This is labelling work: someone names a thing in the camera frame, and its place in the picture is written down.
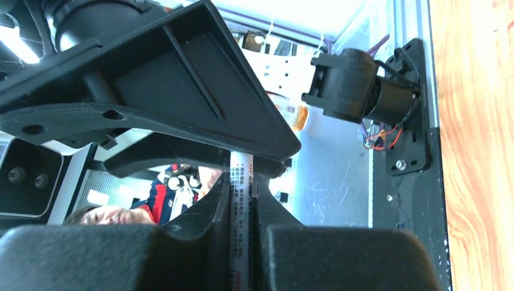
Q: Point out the person in striped shirt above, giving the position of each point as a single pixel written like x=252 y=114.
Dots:
x=175 y=189

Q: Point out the white pen brown cap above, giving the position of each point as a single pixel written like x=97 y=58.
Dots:
x=240 y=232

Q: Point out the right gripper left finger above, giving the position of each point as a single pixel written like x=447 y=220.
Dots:
x=188 y=253

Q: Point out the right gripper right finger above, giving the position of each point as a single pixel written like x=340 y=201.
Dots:
x=288 y=255

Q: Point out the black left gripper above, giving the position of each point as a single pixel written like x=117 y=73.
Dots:
x=112 y=66

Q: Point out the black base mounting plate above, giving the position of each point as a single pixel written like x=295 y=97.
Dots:
x=408 y=187

